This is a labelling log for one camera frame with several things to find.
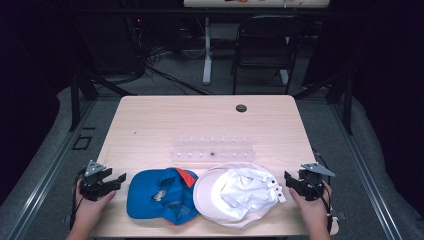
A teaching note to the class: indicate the dark equipment with red light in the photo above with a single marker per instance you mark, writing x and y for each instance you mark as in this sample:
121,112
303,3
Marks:
136,43

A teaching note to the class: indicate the black tape strip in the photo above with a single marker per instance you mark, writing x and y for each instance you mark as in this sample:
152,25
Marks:
89,128

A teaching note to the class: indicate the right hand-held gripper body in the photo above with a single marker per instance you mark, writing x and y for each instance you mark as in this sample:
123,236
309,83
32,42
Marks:
313,186

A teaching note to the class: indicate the grey tape strip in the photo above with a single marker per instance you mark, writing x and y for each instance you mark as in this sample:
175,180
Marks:
66,219

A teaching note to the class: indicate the black metal stand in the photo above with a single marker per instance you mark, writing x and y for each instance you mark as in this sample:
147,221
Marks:
348,103
76,100

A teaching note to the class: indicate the clear acrylic peg rack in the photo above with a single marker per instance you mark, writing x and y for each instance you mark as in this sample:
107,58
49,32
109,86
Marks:
213,154

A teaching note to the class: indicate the white cap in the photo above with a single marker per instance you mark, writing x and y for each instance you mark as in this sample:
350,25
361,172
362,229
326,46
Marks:
233,200

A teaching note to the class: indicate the person's left hand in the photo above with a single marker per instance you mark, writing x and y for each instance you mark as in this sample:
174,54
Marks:
90,210

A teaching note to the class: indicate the person's right hand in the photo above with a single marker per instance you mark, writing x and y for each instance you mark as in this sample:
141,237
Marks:
313,211

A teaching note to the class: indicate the blue and orange cap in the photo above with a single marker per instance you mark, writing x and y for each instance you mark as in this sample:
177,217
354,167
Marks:
143,196

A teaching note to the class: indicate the black tape square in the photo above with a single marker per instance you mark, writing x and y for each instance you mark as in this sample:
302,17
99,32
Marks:
74,143

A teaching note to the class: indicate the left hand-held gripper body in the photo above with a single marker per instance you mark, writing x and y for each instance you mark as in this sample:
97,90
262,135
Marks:
91,181

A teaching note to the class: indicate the black chair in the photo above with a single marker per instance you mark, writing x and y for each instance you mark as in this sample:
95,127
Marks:
266,50

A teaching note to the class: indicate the white desk leg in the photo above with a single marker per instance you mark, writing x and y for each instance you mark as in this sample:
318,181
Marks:
284,77
207,56

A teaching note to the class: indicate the aluminium floor rail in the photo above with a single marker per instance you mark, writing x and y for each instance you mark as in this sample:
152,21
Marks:
43,180
366,180

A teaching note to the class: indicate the dark round table grommet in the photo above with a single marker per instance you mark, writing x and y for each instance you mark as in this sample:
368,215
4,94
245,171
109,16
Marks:
241,108

